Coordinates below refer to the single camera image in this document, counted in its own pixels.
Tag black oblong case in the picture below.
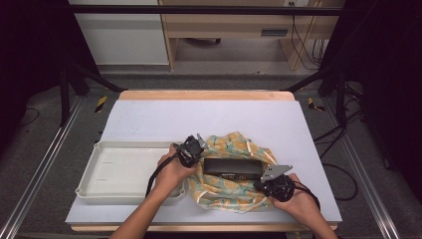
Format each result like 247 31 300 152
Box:
202 157 265 181

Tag person's right hand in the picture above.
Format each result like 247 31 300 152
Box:
271 173 321 222

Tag thin black floor cable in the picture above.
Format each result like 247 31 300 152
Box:
19 108 41 127

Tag black floor cable loop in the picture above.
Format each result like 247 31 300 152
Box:
321 161 360 202

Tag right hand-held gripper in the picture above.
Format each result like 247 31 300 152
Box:
253 164 297 203

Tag white table cover board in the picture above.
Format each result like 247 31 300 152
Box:
65 99 343 224

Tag black metal stand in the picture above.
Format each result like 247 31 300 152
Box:
59 62 125 127
282 63 350 128

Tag black curtain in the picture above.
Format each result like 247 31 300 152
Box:
317 0 422 202
0 0 101 152

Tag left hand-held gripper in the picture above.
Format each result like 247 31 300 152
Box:
175 132 210 168

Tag white plastic tray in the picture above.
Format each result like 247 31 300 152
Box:
75 140 187 205

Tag black hanging desk cables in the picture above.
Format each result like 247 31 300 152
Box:
290 14 328 71

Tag yellow flower print cloth bag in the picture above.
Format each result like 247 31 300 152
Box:
187 130 281 214

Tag person's left hand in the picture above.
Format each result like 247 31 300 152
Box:
153 142 199 199

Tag aluminium floor rail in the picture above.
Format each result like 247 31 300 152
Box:
322 98 401 239
0 96 85 239

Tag white cabinet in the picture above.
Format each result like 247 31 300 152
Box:
68 0 170 66

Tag black horizontal frame bar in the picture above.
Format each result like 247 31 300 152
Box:
66 4 344 17

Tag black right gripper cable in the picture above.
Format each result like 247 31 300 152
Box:
292 180 322 212

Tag yellow black striped tape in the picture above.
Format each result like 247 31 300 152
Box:
307 97 326 113
95 96 108 114

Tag wooden table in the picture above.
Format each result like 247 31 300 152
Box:
70 90 338 233

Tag black floor cables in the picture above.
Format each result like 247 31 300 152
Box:
313 83 365 159

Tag light wooden desk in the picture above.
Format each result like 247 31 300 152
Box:
158 0 346 72

